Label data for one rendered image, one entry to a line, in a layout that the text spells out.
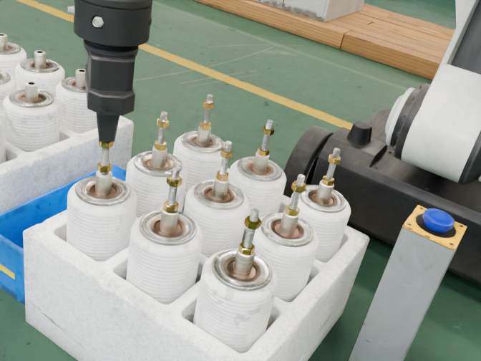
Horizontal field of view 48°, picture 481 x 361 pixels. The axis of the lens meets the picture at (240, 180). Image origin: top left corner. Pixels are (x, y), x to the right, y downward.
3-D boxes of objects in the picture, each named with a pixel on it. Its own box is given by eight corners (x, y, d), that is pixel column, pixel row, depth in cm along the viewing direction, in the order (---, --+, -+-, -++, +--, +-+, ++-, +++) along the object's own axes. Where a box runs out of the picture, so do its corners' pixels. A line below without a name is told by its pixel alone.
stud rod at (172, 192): (164, 220, 70) (171, 170, 66) (165, 215, 71) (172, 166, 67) (172, 220, 70) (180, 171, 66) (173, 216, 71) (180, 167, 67)
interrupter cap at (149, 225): (177, 255, 67) (177, 251, 67) (127, 232, 70) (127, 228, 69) (206, 227, 73) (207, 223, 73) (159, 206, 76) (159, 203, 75)
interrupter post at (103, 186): (92, 188, 77) (93, 168, 75) (109, 188, 78) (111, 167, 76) (96, 198, 75) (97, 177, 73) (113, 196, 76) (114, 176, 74)
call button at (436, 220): (424, 215, 74) (429, 203, 73) (452, 228, 73) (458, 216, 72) (415, 228, 71) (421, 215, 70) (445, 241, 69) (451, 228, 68)
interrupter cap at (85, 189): (70, 180, 77) (70, 176, 77) (123, 177, 81) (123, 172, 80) (80, 210, 72) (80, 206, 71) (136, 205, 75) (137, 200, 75)
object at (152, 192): (117, 237, 97) (124, 148, 88) (171, 236, 100) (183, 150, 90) (121, 273, 89) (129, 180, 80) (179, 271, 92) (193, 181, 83)
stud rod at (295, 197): (284, 220, 75) (296, 174, 71) (290, 219, 76) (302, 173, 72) (288, 224, 74) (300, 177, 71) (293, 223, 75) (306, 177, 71)
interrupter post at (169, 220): (170, 237, 70) (173, 216, 69) (154, 230, 71) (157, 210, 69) (180, 228, 72) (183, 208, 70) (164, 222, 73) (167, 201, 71)
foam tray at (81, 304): (178, 222, 116) (189, 148, 107) (342, 314, 100) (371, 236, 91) (24, 321, 86) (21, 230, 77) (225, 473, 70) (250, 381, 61)
